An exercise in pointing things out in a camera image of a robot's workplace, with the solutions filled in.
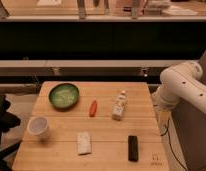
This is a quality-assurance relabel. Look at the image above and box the black rectangular bar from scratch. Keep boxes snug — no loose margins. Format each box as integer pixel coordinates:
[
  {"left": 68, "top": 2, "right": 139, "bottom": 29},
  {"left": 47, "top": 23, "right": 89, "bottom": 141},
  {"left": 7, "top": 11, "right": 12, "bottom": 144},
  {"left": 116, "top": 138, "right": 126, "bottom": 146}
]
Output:
[{"left": 128, "top": 135, "right": 138, "bottom": 162}]

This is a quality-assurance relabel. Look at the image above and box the black office chair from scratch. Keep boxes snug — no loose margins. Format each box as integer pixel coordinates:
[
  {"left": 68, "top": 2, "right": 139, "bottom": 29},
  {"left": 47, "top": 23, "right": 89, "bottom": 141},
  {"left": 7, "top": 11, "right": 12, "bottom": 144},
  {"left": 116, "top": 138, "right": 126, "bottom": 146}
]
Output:
[{"left": 0, "top": 94, "right": 21, "bottom": 171}]

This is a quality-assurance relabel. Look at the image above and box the black cable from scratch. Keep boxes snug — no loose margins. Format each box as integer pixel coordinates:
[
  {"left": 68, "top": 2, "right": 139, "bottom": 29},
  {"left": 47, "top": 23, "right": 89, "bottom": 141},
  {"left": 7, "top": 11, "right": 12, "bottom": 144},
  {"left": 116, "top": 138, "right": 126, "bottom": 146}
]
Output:
[{"left": 162, "top": 118, "right": 191, "bottom": 171}]

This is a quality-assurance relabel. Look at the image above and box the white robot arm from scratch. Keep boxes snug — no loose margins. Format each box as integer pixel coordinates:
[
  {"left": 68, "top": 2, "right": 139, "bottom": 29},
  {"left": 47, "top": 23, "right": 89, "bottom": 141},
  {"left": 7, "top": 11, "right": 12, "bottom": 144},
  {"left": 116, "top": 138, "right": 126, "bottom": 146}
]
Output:
[{"left": 151, "top": 61, "right": 206, "bottom": 115}]

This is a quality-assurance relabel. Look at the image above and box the wooden table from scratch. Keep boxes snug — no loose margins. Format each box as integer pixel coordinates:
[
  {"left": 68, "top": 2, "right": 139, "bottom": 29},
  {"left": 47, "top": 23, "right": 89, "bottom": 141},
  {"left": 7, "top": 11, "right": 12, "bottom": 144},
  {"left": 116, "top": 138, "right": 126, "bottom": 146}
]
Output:
[{"left": 13, "top": 81, "right": 169, "bottom": 171}]

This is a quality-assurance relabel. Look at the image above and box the green bowl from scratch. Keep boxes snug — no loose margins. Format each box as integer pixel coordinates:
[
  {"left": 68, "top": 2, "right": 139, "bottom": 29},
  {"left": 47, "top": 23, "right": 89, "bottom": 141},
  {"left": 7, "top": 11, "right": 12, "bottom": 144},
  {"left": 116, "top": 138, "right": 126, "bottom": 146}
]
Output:
[{"left": 48, "top": 83, "right": 80, "bottom": 109}]

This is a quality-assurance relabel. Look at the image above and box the orange carrot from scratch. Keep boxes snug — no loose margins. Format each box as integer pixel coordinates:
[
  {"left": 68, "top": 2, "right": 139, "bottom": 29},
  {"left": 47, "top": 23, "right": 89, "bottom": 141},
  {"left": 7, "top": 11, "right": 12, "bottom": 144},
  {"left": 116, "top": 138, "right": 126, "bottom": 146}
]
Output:
[{"left": 89, "top": 100, "right": 97, "bottom": 117}]

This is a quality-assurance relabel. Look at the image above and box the white paper cup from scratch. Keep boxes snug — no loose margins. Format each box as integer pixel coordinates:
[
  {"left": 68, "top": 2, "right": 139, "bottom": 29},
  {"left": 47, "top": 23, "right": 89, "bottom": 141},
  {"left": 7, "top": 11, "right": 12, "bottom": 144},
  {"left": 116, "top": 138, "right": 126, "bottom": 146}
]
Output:
[{"left": 27, "top": 116, "right": 50, "bottom": 141}]

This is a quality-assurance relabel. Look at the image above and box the white bottle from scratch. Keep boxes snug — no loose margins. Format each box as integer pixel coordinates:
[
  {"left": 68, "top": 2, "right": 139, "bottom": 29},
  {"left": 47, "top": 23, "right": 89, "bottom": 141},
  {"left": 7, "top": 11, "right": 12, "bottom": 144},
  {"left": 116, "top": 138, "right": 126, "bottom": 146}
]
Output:
[{"left": 112, "top": 90, "right": 126, "bottom": 121}]

